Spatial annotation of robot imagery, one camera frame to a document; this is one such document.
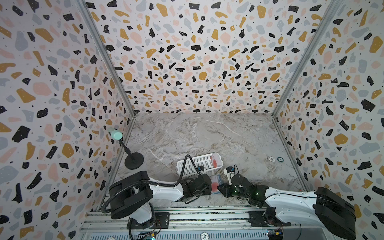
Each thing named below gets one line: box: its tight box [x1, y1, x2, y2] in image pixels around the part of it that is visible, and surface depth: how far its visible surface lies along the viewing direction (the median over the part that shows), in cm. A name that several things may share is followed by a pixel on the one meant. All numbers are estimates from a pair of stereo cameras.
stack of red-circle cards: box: [211, 153, 222, 168], surface depth 93 cm
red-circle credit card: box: [211, 176, 220, 193], surface depth 86 cm
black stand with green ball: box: [111, 130, 144, 170], surface depth 94 cm
